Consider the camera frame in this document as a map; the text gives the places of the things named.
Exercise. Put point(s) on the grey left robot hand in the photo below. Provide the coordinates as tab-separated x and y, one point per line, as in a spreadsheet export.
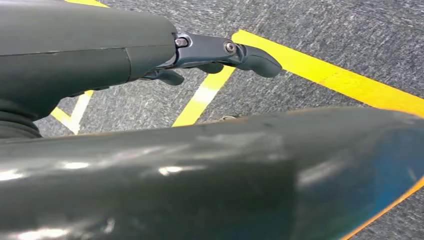
82	49

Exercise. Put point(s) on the dark glossy robot body shell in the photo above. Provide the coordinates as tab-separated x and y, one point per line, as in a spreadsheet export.
165	192

